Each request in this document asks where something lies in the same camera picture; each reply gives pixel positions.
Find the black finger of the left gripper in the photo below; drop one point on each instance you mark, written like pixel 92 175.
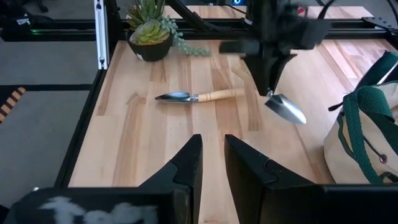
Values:
pixel 278 67
pixel 261 74

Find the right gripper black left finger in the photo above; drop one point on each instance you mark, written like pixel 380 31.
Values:
pixel 186 168

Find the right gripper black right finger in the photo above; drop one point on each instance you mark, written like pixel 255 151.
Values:
pixel 245 168

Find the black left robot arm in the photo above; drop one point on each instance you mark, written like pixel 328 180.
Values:
pixel 273 9

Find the beige green gardening bag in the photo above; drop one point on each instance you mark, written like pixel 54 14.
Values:
pixel 342 149

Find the succulent plant in black pot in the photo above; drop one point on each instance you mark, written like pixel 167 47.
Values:
pixel 150 34

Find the black background equipment bar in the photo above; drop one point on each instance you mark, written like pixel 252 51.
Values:
pixel 62 34

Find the black aluminium table frame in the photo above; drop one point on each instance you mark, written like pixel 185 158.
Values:
pixel 217 29

